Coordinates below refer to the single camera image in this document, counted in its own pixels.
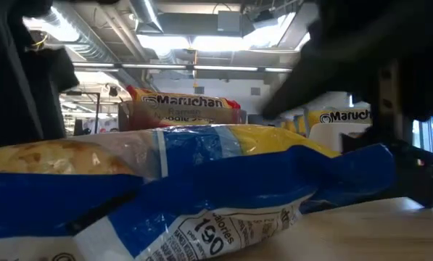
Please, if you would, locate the black ceiling cable reel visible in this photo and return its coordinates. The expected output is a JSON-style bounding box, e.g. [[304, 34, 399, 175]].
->
[[29, 30, 50, 51]]

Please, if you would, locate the blue ramen noodle pack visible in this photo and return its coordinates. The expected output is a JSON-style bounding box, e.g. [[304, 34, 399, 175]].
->
[[0, 124, 397, 261]]

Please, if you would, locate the red ramen noodle pack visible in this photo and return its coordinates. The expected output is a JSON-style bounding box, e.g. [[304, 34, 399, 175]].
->
[[126, 85, 242, 128]]

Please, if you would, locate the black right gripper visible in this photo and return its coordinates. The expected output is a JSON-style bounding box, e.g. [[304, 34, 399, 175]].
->
[[261, 0, 433, 123]]

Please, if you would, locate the silver round ventilation duct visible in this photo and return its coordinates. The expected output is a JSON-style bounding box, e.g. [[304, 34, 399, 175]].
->
[[23, 0, 119, 63]]

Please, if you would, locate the grey ceiling duct box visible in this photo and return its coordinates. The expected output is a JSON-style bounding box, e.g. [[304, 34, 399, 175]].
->
[[217, 9, 244, 33]]

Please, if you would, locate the smoky dark plastic bin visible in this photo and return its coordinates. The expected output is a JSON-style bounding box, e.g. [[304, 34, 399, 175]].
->
[[117, 100, 248, 132]]

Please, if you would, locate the white plastic bin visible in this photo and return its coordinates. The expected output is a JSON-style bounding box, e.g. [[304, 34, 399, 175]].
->
[[308, 122, 375, 153]]

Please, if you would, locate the black workstation frame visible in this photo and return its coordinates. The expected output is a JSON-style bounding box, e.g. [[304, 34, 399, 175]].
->
[[65, 90, 102, 135]]

